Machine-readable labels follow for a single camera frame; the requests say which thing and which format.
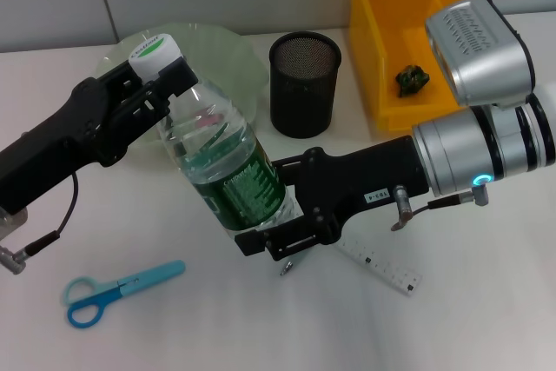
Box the left gripper cable with plug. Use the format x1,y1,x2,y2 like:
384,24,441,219
0,173,80,275

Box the pink peach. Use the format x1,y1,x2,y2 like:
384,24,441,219
195,113,223,128

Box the clear plastic ruler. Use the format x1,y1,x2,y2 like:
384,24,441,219
336,238,424,298

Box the clear water bottle green label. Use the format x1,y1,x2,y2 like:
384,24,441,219
129,33,303,233

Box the gripper cable with plug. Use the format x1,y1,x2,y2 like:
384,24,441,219
0,173,80,275
389,184,491,233

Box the black mesh pen holder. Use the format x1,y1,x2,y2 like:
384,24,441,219
268,30,343,141

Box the silver ballpoint pen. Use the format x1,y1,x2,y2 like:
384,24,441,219
278,257,301,278

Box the yellow plastic storage bin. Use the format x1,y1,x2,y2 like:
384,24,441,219
347,0,475,132

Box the right gripper cable with plug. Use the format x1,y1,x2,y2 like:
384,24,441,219
389,184,491,233

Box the green plastic wrapper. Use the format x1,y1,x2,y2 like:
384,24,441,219
394,64,431,98

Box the green glass fruit plate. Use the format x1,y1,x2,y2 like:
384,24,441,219
94,21,269,146

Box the blue scissors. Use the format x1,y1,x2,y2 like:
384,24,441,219
59,259,187,328

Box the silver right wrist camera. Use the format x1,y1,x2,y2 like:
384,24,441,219
424,0,534,109

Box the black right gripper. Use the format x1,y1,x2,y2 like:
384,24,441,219
233,135,432,262

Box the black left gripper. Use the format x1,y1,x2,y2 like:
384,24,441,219
0,59,201,215

